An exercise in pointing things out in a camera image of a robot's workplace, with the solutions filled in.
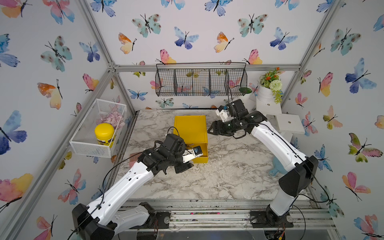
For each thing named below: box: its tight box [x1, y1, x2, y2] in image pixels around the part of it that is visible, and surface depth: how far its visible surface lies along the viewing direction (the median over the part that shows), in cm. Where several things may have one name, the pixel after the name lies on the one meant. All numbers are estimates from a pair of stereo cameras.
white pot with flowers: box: [257, 67, 285, 104], surface depth 87 cm
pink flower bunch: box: [96, 111, 125, 129], surface depth 71 cm
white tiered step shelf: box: [256, 96, 306, 143], surface depth 96 cm
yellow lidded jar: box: [94, 123, 115, 148], surface depth 65 cm
